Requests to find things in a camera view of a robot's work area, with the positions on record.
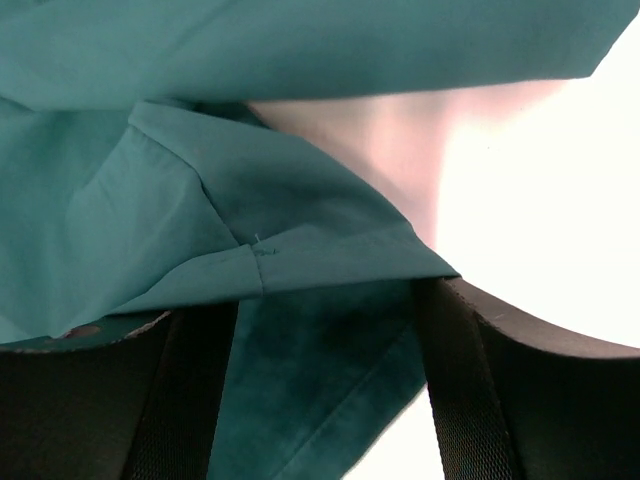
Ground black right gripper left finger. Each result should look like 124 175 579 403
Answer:
1 302 238 479

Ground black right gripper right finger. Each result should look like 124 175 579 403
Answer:
412 279 639 480

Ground teal shorts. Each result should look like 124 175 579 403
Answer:
1 1 639 479

